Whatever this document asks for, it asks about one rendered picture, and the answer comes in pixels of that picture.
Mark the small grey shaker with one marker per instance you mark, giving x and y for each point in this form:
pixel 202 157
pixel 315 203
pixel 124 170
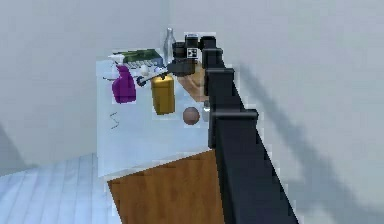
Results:
pixel 206 111

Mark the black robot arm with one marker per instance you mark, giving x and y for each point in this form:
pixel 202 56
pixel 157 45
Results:
pixel 240 160

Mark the white egg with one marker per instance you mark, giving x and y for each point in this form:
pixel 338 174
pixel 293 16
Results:
pixel 144 69

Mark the clear glass bottle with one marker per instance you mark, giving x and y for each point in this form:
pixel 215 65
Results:
pixel 169 45

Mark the green and grey box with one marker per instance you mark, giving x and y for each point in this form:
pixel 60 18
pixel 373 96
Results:
pixel 141 55

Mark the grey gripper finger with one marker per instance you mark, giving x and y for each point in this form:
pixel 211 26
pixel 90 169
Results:
pixel 154 78
pixel 160 69

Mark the brown wooden board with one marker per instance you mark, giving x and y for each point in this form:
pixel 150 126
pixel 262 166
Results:
pixel 194 83

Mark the wooden cupboard with white worktop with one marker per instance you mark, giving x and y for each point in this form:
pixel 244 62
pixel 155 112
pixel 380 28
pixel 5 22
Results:
pixel 166 190

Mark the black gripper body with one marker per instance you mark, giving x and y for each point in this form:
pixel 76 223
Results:
pixel 182 66

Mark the yellow soap dispenser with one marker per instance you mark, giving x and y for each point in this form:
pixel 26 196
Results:
pixel 163 96

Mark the purple spray bottle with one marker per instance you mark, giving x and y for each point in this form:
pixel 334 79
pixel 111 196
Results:
pixel 124 87

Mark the brown round ball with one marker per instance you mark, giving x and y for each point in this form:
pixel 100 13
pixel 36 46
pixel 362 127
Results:
pixel 191 116

